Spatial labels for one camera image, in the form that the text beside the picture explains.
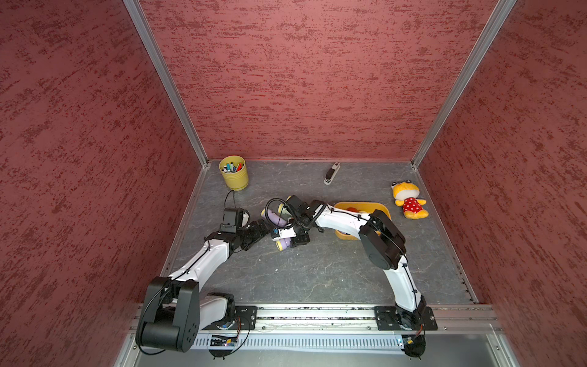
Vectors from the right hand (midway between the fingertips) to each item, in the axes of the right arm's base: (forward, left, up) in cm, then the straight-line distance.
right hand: (293, 239), depth 93 cm
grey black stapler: (+33, -19, +3) cm, 39 cm away
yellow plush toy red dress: (+18, -51, +5) cm, 55 cm away
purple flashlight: (+9, +8, +2) cm, 12 cm away
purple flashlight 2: (-4, +4, +4) cm, 7 cm away
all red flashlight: (+14, -27, 0) cm, 30 cm away
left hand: (-1, +11, +6) cm, 12 cm away
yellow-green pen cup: (+31, +28, +10) cm, 42 cm away
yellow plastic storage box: (+14, -33, +1) cm, 36 cm away
